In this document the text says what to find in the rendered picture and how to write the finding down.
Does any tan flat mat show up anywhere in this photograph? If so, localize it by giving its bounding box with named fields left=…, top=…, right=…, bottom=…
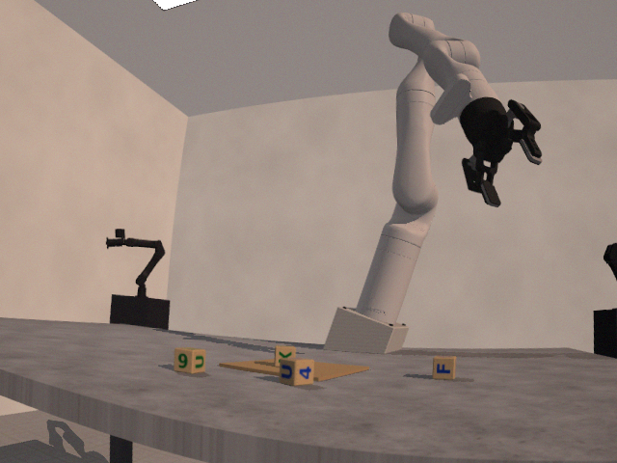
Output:
left=219, top=359, right=369, bottom=381

